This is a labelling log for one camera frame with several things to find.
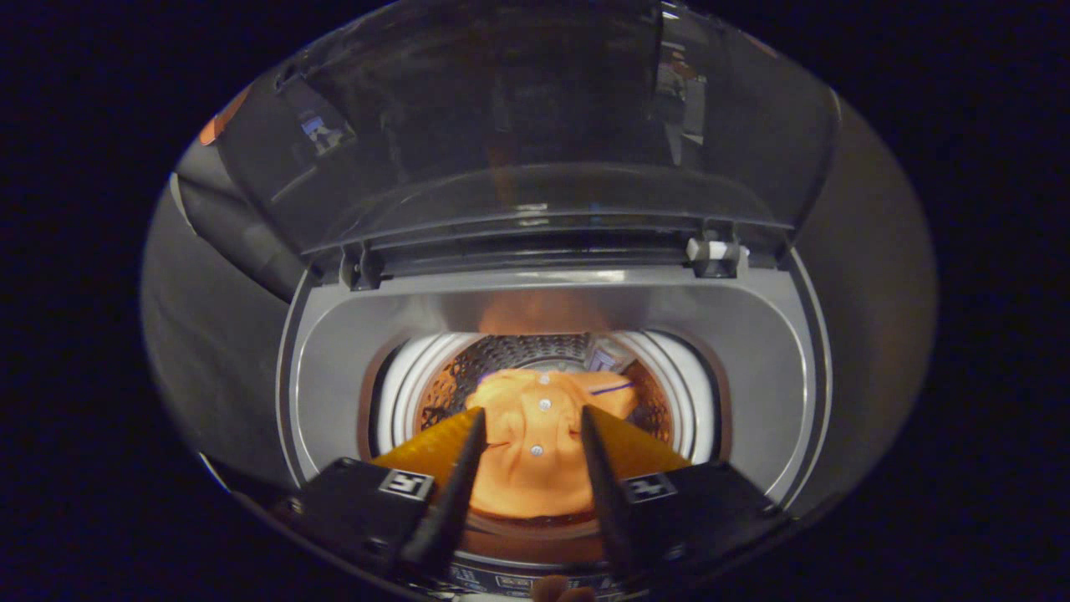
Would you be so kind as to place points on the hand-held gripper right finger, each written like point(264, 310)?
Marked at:
point(710, 510)

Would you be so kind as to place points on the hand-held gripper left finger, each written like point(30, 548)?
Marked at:
point(368, 510)

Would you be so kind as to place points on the orange polo shirt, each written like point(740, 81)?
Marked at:
point(535, 468)

